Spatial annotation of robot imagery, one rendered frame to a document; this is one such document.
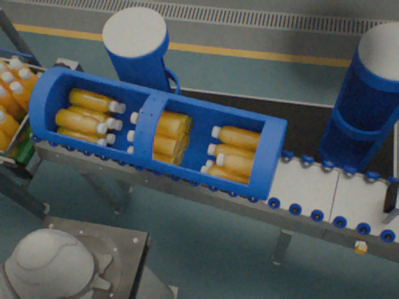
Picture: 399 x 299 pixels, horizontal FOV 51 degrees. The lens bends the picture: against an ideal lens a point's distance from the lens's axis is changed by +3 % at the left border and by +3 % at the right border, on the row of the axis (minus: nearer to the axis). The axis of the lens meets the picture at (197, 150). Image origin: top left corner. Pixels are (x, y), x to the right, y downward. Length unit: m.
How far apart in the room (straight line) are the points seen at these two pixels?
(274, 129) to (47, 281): 0.78
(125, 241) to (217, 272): 1.10
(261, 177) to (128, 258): 0.49
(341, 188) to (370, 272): 0.99
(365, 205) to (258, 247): 0.99
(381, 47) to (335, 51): 1.35
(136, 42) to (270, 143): 0.82
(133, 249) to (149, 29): 0.96
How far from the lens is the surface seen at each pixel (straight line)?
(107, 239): 1.42
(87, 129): 1.56
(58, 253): 1.18
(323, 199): 1.58
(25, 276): 1.20
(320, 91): 2.94
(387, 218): 1.55
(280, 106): 2.66
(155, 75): 1.92
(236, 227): 2.48
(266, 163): 1.29
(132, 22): 1.93
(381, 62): 1.79
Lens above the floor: 2.38
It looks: 63 degrees down
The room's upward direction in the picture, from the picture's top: 12 degrees counter-clockwise
